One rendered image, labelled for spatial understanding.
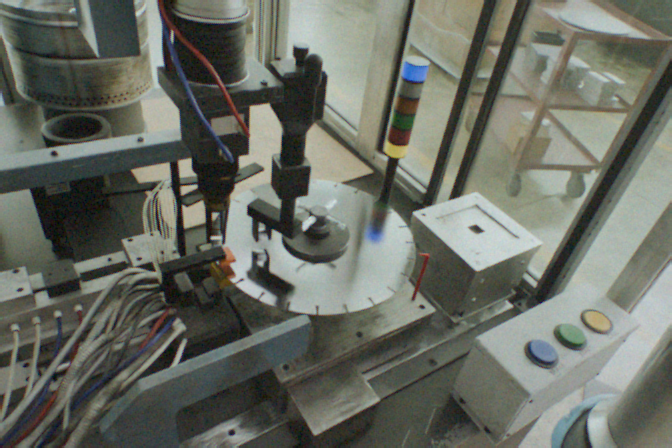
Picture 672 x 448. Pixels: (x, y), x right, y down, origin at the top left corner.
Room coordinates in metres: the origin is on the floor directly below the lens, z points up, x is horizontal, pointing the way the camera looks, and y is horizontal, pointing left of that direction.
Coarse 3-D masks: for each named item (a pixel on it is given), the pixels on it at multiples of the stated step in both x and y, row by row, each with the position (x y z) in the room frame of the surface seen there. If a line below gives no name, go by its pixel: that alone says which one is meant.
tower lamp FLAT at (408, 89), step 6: (402, 78) 0.88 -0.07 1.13; (402, 84) 0.88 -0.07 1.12; (408, 84) 0.87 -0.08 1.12; (414, 84) 0.87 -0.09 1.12; (420, 84) 0.87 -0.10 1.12; (402, 90) 0.88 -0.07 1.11; (408, 90) 0.87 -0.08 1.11; (414, 90) 0.87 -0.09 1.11; (420, 90) 0.88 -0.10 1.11; (402, 96) 0.87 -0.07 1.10; (408, 96) 0.87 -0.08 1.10; (414, 96) 0.87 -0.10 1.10; (420, 96) 0.88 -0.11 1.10
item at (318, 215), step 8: (296, 200) 0.63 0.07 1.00; (304, 208) 0.62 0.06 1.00; (312, 208) 0.61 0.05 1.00; (320, 208) 0.62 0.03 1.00; (328, 208) 0.63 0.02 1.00; (312, 216) 0.60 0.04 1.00; (320, 216) 0.60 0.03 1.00; (328, 216) 0.61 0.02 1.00; (304, 224) 0.58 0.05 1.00; (312, 224) 0.60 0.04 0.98; (320, 224) 0.60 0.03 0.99; (336, 224) 0.59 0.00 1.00; (344, 224) 0.59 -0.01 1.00
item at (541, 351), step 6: (534, 342) 0.51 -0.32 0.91; (540, 342) 0.51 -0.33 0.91; (546, 342) 0.51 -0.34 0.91; (528, 348) 0.50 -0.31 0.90; (534, 348) 0.49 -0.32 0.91; (540, 348) 0.50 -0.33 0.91; (546, 348) 0.50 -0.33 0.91; (552, 348) 0.50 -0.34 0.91; (534, 354) 0.48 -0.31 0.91; (540, 354) 0.48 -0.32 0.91; (546, 354) 0.49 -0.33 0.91; (552, 354) 0.49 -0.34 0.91; (540, 360) 0.48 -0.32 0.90; (546, 360) 0.48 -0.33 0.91; (552, 360) 0.48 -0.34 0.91
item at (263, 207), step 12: (252, 204) 0.57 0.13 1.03; (264, 204) 0.57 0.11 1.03; (288, 204) 0.54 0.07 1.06; (252, 216) 0.56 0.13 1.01; (264, 216) 0.55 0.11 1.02; (276, 216) 0.55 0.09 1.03; (288, 216) 0.54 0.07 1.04; (252, 228) 0.57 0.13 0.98; (276, 228) 0.54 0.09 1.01; (288, 228) 0.53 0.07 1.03; (300, 228) 0.54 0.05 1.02
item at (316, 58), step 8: (312, 56) 0.51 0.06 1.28; (320, 56) 0.52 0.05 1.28; (304, 64) 0.51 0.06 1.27; (312, 64) 0.50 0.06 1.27; (320, 64) 0.51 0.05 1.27; (304, 72) 0.51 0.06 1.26; (312, 72) 0.50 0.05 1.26; (320, 72) 0.51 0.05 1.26; (304, 80) 0.51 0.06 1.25; (312, 80) 0.51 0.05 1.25; (320, 80) 0.51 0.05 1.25; (312, 88) 0.51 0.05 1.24; (304, 96) 0.51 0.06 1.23; (312, 96) 0.51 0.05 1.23; (304, 104) 0.51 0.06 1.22; (312, 104) 0.51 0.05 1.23; (304, 112) 0.51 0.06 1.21; (312, 112) 0.51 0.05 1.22; (304, 120) 0.51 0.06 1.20; (312, 120) 0.51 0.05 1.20
